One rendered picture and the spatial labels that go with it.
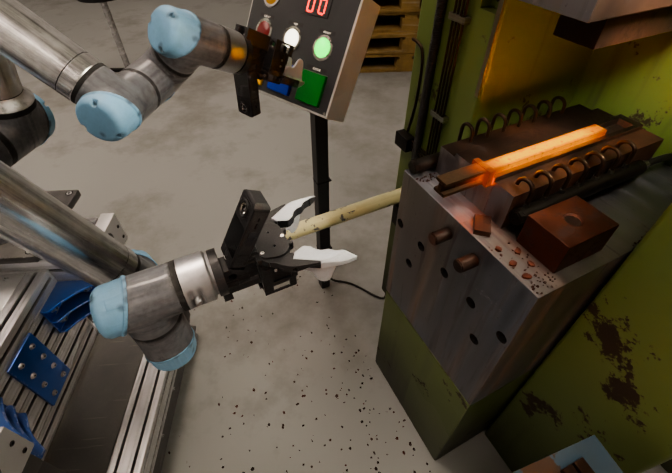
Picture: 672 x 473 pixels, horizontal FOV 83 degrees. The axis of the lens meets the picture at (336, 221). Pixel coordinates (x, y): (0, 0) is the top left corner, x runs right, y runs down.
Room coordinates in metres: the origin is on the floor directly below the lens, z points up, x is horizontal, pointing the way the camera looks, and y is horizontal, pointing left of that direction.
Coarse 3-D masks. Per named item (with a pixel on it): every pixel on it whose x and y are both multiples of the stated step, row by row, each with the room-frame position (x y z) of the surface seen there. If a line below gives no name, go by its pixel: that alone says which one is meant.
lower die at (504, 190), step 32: (512, 128) 0.75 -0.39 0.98; (544, 128) 0.74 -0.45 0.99; (576, 128) 0.74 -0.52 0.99; (640, 128) 0.73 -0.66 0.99; (448, 160) 0.66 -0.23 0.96; (544, 160) 0.60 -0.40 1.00; (608, 160) 0.61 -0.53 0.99; (480, 192) 0.56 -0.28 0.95; (512, 192) 0.52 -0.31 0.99; (544, 192) 0.54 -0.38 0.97
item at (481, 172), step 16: (592, 128) 0.70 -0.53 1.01; (544, 144) 0.64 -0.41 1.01; (560, 144) 0.64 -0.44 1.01; (576, 144) 0.66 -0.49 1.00; (480, 160) 0.58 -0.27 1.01; (496, 160) 0.59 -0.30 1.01; (512, 160) 0.59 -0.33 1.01; (528, 160) 0.60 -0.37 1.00; (448, 176) 0.54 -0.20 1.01; (464, 176) 0.54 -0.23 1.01; (480, 176) 0.56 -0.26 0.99; (448, 192) 0.52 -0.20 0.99
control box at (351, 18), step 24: (264, 0) 1.10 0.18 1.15; (288, 0) 1.05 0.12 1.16; (312, 0) 1.01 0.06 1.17; (336, 0) 0.97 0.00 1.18; (360, 0) 0.94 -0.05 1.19; (288, 24) 1.02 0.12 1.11; (312, 24) 0.98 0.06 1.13; (336, 24) 0.94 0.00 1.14; (360, 24) 0.93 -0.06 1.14; (288, 48) 0.99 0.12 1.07; (312, 48) 0.95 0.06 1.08; (336, 48) 0.91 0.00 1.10; (360, 48) 0.93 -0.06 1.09; (336, 72) 0.88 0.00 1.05; (288, 96) 0.93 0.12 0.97; (336, 96) 0.86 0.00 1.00; (336, 120) 0.86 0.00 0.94
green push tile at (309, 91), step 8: (304, 72) 0.92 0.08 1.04; (312, 72) 0.91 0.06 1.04; (304, 80) 0.91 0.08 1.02; (312, 80) 0.90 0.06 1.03; (320, 80) 0.88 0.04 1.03; (304, 88) 0.90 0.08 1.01; (312, 88) 0.89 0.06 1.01; (320, 88) 0.87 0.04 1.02; (296, 96) 0.90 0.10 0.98; (304, 96) 0.89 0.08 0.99; (312, 96) 0.87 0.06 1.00; (320, 96) 0.87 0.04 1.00; (312, 104) 0.86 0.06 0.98
